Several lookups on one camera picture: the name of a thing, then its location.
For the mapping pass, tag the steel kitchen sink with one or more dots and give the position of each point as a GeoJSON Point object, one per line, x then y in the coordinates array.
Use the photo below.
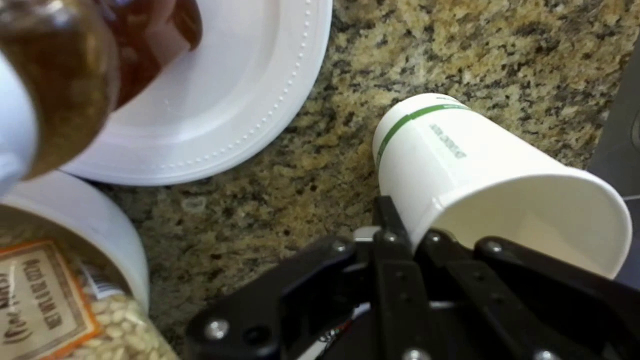
{"type": "Point", "coordinates": [623, 147]}

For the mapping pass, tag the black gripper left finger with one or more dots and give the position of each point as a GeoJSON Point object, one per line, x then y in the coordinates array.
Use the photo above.
{"type": "Point", "coordinates": [396, 287]}

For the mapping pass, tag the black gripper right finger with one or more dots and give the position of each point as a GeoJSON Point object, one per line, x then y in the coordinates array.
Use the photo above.
{"type": "Point", "coordinates": [532, 300]}

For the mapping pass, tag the white round plate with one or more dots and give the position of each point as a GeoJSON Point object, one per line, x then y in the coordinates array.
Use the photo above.
{"type": "Point", "coordinates": [233, 92]}

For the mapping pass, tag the honey bottle white cap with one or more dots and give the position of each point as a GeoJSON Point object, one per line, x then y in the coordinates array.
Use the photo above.
{"type": "Point", "coordinates": [61, 73]}

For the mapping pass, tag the white paper cup green stripe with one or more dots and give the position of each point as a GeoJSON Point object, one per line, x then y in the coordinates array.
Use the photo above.
{"type": "Point", "coordinates": [481, 173]}

